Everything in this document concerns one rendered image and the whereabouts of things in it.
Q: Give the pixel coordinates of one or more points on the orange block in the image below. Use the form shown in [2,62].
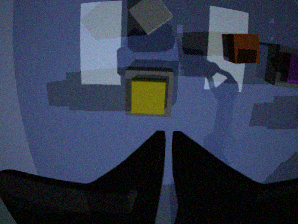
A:
[243,48]

